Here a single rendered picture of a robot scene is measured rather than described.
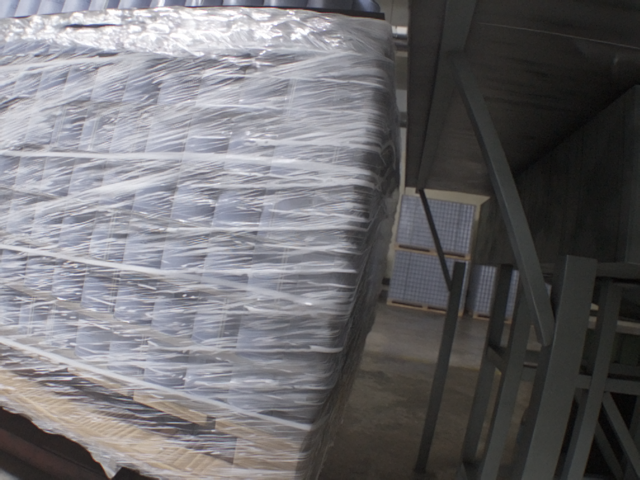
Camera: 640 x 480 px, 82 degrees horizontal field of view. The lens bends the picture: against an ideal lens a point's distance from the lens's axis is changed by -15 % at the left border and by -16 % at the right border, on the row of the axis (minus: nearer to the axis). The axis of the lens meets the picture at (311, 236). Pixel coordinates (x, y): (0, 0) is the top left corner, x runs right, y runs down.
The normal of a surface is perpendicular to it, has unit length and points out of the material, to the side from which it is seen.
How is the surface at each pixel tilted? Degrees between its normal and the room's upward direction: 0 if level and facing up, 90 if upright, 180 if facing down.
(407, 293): 92
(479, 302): 88
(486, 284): 90
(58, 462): 90
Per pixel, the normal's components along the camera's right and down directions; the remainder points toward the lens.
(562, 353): -0.21, -0.07
